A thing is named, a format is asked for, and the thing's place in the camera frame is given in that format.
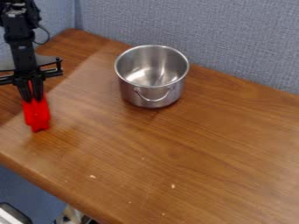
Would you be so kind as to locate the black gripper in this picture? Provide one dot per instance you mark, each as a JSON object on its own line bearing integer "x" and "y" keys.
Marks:
{"x": 20, "y": 18}

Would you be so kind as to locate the red plastic block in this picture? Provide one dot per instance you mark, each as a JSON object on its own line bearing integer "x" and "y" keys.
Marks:
{"x": 36, "y": 113}

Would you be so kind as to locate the grey device under table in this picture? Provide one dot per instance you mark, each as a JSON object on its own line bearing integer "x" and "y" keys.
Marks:
{"x": 12, "y": 216}

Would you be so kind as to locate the white clutter under table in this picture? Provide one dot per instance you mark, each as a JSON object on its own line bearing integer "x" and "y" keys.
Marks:
{"x": 72, "y": 216}

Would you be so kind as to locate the metal pot with handle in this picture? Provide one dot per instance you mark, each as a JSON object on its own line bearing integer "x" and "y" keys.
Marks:
{"x": 151, "y": 72}

